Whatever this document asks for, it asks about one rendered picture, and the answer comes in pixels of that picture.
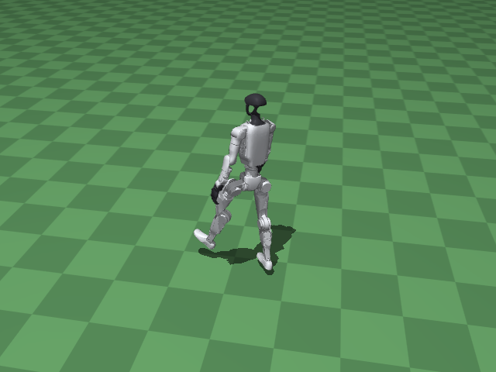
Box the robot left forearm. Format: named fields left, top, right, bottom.
left=215, top=155, right=232, bottom=188

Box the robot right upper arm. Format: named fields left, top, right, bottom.
left=266, top=119, right=276, bottom=149

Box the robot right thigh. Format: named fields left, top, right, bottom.
left=254, top=177, right=271, bottom=230

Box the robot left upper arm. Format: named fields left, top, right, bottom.
left=228, top=126, right=247, bottom=165

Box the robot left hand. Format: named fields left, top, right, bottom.
left=211, top=185, right=224, bottom=205

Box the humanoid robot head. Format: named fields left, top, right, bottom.
left=244, top=93, right=267, bottom=126

